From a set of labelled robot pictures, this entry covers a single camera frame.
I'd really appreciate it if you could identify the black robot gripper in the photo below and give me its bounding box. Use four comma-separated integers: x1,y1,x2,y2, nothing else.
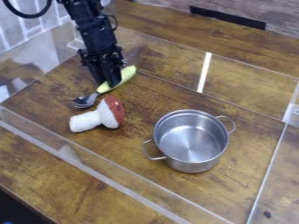
60,0,127,88

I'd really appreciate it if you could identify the green handled metal spoon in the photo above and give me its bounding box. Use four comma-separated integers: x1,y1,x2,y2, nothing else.
72,66,136,109

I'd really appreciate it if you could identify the stainless steel pot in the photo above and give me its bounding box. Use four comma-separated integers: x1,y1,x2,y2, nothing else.
143,109,236,173

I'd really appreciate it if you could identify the clear acrylic triangle stand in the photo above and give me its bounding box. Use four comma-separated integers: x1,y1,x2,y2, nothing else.
67,29,85,51

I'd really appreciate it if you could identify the plush mushroom toy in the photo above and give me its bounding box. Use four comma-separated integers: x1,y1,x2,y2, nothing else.
69,96,125,132

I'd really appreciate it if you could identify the black strip on table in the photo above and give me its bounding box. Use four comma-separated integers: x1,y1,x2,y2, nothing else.
189,6,267,30

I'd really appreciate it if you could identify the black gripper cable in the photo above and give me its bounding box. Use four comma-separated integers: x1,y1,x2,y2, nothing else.
1,0,53,19

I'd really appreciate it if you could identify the clear acrylic enclosure wall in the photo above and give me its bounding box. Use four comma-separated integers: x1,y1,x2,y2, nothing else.
4,82,284,224

